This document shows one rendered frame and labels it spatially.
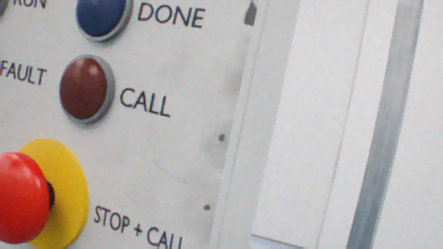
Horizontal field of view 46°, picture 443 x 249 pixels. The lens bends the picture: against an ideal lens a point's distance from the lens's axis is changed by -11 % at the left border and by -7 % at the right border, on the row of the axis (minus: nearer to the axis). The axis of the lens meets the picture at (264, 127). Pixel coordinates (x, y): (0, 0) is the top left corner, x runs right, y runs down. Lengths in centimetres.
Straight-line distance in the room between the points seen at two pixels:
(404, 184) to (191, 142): 355
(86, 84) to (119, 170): 4
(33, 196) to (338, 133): 359
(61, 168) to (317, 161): 360
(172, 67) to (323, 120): 360
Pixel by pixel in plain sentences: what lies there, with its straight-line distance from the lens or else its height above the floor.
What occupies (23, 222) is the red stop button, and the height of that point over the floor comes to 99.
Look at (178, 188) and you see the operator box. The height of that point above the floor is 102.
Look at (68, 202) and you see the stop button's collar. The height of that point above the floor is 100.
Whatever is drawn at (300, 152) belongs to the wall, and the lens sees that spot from 384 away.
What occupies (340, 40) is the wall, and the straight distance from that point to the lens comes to 384.
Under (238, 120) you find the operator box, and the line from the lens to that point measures 21.
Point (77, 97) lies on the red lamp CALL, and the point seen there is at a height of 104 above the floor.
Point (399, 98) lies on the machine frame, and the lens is 136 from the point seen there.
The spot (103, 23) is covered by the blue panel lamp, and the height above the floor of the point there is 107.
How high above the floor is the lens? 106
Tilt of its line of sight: 3 degrees down
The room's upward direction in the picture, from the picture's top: 12 degrees clockwise
